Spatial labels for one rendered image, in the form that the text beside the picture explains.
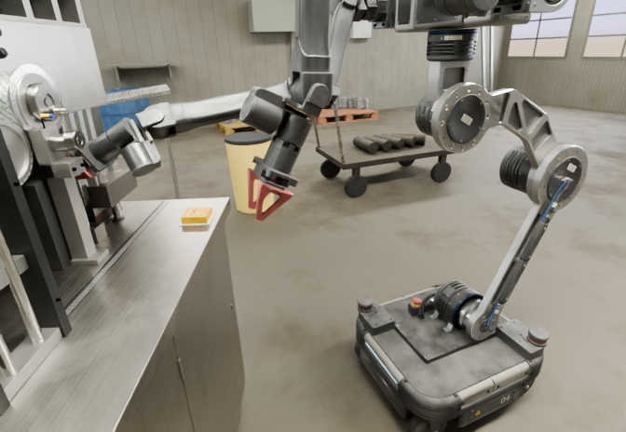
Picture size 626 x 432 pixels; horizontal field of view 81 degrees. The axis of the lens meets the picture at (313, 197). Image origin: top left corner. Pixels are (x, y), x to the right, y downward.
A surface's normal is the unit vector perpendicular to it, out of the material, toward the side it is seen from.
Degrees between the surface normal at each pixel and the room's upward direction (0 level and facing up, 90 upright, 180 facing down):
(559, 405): 0
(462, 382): 0
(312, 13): 90
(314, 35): 83
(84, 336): 0
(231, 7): 90
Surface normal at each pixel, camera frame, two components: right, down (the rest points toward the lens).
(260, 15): 0.39, 0.33
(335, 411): -0.03, -0.93
